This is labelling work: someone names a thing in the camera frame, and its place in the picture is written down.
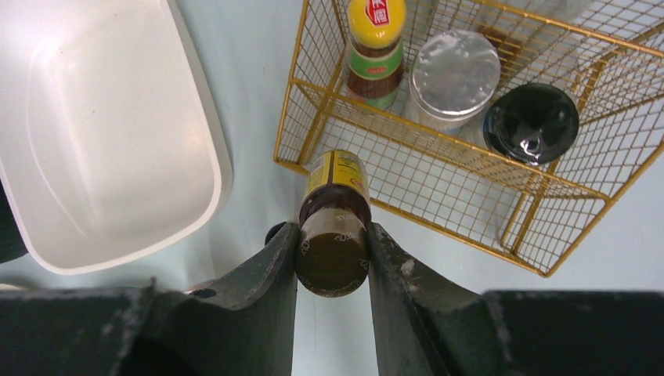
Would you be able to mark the white rectangular tub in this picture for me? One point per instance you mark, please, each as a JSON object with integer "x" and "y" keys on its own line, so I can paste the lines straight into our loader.
{"x": 111, "y": 145}

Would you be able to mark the yellow wire basket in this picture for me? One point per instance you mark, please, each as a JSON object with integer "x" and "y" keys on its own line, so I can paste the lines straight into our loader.
{"x": 609, "y": 57}

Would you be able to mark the dark brown small bottle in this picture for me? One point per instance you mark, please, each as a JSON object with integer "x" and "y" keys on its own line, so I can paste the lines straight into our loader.
{"x": 273, "y": 231}

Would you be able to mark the glass oil bottle gold spout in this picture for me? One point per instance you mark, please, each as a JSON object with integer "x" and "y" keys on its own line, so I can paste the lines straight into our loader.
{"x": 508, "y": 48}

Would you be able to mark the small bottle tan cap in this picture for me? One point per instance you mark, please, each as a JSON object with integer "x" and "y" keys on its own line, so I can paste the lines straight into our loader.
{"x": 333, "y": 257}

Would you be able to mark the red label sauce bottle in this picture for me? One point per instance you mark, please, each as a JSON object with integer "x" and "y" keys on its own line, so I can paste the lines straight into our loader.
{"x": 374, "y": 53}

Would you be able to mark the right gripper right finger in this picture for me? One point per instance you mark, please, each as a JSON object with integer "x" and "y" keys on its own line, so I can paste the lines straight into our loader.
{"x": 425, "y": 324}

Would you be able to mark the jar with black lid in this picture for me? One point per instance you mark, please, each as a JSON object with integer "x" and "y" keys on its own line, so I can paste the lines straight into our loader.
{"x": 535, "y": 124}

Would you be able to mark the black ribbed trash bin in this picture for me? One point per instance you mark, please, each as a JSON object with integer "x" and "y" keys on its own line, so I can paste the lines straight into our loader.
{"x": 12, "y": 245}

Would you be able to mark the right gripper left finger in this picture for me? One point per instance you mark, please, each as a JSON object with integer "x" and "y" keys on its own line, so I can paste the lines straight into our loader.
{"x": 239, "y": 324}

